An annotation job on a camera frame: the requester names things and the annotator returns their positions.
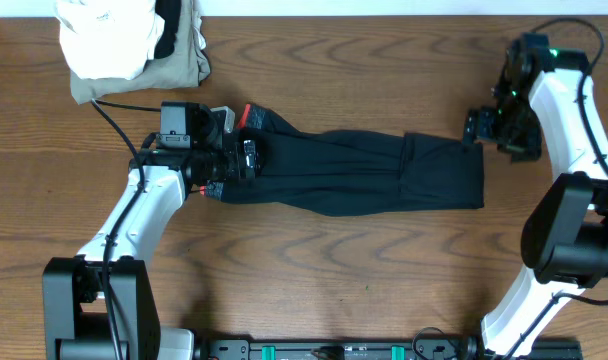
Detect black leggings with coral cuffs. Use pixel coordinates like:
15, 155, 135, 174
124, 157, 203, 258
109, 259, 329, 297
200, 104, 484, 217

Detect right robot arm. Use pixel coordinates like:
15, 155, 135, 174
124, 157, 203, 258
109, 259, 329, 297
463, 31, 608, 359

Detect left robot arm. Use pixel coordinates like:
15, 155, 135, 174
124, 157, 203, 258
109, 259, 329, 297
42, 102, 259, 359

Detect khaki folded garment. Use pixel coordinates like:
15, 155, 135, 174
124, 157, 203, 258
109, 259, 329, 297
70, 0, 211, 104

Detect black folded garment on pile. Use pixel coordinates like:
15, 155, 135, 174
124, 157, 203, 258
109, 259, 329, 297
154, 0, 182, 59

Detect white folded garment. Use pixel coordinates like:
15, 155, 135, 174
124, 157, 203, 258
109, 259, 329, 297
53, 0, 165, 80

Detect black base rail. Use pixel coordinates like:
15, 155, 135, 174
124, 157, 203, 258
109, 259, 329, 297
193, 337, 584, 360

